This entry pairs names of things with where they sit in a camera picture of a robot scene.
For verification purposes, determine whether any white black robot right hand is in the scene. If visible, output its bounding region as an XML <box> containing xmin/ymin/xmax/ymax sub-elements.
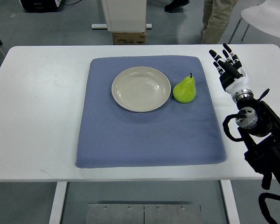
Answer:
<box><xmin>209</xmin><ymin>43</ymin><xmax>253</xmax><ymax>103</ymax></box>

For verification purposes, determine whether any green pear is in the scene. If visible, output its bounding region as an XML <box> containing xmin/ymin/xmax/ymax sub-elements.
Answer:
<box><xmin>173</xmin><ymin>73</ymin><xmax>196</xmax><ymax>104</ymax></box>

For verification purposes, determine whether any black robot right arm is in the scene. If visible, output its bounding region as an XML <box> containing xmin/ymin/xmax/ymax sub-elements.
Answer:
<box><xmin>223</xmin><ymin>89</ymin><xmax>280</xmax><ymax>224</ymax></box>

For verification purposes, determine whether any beige round plate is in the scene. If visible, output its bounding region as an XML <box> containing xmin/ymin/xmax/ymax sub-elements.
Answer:
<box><xmin>112</xmin><ymin>66</ymin><xmax>171</xmax><ymax>112</ymax></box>

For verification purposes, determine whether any metal floor plate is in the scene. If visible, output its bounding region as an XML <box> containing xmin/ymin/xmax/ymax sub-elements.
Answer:
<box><xmin>86</xmin><ymin>203</ymin><xmax>203</xmax><ymax>224</ymax></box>

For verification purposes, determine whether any person in beige trousers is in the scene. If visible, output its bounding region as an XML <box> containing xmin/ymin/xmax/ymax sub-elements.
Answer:
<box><xmin>201</xmin><ymin>0</ymin><xmax>237</xmax><ymax>44</ymax></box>

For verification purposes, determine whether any white plastic chair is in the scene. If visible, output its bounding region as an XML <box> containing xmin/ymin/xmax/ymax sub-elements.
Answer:
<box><xmin>228</xmin><ymin>0</ymin><xmax>280</xmax><ymax>43</ymax></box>

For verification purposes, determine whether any blue quilted mat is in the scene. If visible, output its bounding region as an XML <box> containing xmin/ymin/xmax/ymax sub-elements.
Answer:
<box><xmin>76</xmin><ymin>56</ymin><xmax>226</xmax><ymax>168</ymax></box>

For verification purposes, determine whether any black shoe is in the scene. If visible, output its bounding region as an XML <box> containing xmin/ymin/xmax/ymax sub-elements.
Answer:
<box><xmin>164</xmin><ymin>0</ymin><xmax>189</xmax><ymax>13</ymax></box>

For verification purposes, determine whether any brown cardboard box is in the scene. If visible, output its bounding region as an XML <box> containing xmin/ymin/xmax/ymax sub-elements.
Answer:
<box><xmin>112</xmin><ymin>32</ymin><xmax>146</xmax><ymax>45</ymax></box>

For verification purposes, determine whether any black equipment case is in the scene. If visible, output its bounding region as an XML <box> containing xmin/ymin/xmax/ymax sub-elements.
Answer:
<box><xmin>19</xmin><ymin>0</ymin><xmax>62</xmax><ymax>13</ymax></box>

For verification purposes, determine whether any white pedestal column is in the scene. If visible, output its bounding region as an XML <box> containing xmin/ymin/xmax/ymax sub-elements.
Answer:
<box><xmin>91</xmin><ymin>0</ymin><xmax>152</xmax><ymax>33</ymax></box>

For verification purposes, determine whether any white table frame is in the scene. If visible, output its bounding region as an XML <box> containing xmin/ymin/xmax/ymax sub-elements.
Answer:
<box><xmin>49</xmin><ymin>180</ymin><xmax>240</xmax><ymax>224</ymax></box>

